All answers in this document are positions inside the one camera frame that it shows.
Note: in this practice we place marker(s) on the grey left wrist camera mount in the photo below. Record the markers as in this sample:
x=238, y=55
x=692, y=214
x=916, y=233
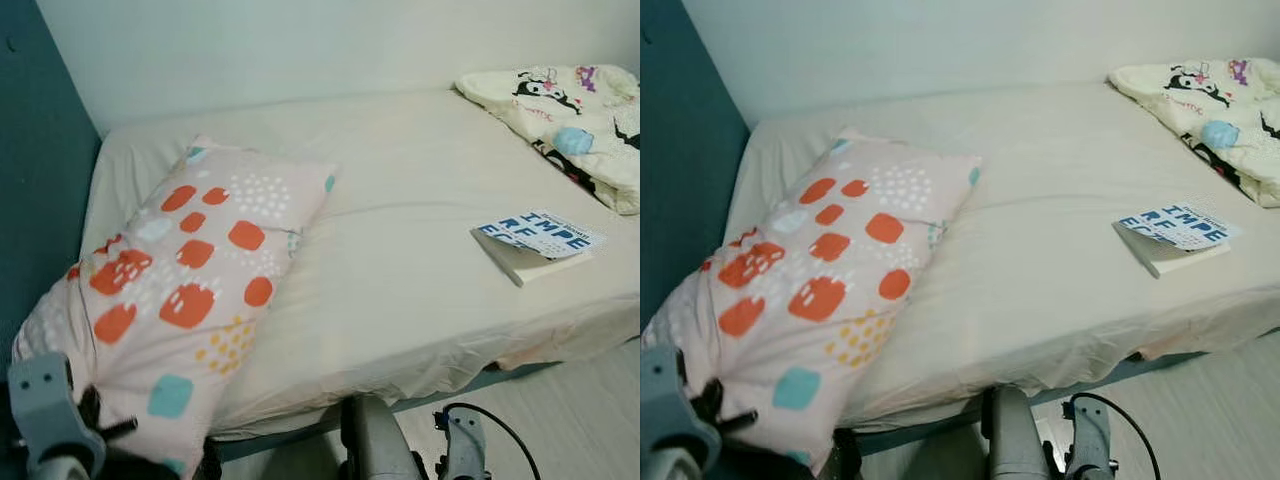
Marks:
x=45, y=410
x=670, y=410

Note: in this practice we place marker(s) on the pink orange-spotted pillow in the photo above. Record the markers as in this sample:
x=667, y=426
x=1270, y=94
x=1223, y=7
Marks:
x=200, y=260
x=850, y=250

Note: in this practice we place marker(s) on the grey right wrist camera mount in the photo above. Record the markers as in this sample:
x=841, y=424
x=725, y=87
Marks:
x=465, y=450
x=1090, y=440

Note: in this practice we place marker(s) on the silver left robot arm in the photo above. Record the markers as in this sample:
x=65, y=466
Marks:
x=672, y=468
x=65, y=470

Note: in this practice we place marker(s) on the white book blue letters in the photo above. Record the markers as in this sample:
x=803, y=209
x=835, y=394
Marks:
x=1185, y=228
x=545, y=235

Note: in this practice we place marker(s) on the blue upholstered headboard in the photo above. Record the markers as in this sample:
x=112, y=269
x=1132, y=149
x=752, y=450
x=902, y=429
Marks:
x=40, y=180
x=690, y=170

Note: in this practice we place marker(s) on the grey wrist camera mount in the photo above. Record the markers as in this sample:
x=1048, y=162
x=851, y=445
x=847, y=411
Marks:
x=465, y=450
x=1090, y=440
x=45, y=410
x=670, y=410

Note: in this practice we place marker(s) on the blue bed frame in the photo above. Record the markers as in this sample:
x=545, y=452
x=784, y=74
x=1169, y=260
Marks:
x=900, y=437
x=270, y=440

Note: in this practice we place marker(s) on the cream cartoon print blanket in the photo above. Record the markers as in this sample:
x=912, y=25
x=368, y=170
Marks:
x=590, y=130
x=1230, y=120

